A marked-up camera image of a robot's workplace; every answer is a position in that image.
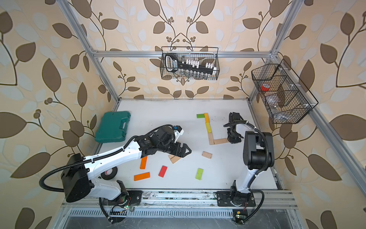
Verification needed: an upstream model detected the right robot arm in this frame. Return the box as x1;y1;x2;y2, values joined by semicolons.
224;112;275;200

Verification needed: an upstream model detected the red block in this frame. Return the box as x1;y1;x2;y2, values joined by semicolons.
158;166;167;177

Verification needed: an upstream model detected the wooden block pair lower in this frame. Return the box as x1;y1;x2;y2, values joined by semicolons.
168;155;181;164

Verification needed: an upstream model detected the green plastic tool case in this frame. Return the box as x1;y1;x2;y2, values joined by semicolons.
94;111;131;144

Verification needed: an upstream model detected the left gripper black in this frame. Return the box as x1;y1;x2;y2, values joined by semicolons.
157;139;193;158

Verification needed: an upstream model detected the yellow block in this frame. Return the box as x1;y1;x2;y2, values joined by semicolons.
205;123;212;133

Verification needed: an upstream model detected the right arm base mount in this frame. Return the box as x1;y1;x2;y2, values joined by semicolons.
214;191;256;208

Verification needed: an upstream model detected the black socket holder tool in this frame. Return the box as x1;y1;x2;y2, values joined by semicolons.
163;53;218;75

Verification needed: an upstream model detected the light green block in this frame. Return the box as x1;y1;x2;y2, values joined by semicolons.
195;168;204;180

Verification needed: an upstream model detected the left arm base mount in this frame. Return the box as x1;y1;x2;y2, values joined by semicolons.
102;190;143;206

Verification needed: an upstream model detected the back wire basket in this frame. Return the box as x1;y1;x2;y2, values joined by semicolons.
160;46;220;81

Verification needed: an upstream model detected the orange block lower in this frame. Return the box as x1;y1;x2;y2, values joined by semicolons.
134;172;151;181

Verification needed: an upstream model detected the wire basket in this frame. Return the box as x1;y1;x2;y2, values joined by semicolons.
251;60;318;124
160;46;220;81

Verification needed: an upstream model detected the orange-yellow block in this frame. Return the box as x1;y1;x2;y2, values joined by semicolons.
204;113;210;123

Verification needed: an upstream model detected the orange block upright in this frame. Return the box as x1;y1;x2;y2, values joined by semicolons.
140;156;148;170

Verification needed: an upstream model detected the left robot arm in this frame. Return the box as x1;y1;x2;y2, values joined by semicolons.
39;125;192;203

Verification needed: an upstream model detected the black tape roll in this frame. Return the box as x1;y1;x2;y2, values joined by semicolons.
101;167;118;180

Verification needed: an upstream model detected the right wire basket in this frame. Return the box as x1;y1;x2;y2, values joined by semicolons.
251;60;318;124

